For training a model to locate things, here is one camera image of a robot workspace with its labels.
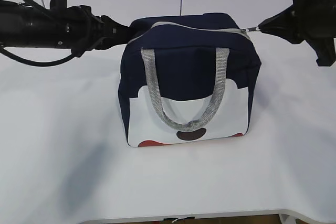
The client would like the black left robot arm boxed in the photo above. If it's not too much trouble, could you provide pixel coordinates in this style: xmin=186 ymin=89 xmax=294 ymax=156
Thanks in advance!
xmin=1 ymin=1 xmax=136 ymax=51

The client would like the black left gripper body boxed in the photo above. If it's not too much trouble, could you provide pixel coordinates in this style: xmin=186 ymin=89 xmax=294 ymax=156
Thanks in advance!
xmin=15 ymin=5 xmax=103 ymax=51

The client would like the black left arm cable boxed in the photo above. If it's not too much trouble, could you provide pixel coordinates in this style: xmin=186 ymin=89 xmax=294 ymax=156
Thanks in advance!
xmin=0 ymin=0 xmax=82 ymax=67

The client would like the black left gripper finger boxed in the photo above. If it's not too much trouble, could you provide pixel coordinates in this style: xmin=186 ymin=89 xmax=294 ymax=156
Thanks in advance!
xmin=101 ymin=15 xmax=135 ymax=43
xmin=95 ymin=39 xmax=123 ymax=50

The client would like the navy blue lunch bag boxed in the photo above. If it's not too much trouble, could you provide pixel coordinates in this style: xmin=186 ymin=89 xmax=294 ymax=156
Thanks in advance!
xmin=118 ymin=13 xmax=261 ymax=147

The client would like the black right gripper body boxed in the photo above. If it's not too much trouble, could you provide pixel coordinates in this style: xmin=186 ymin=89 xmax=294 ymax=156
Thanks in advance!
xmin=292 ymin=0 xmax=335 ymax=67

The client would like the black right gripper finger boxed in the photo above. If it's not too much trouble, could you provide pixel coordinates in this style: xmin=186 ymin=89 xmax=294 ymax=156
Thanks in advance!
xmin=258 ymin=5 xmax=299 ymax=45

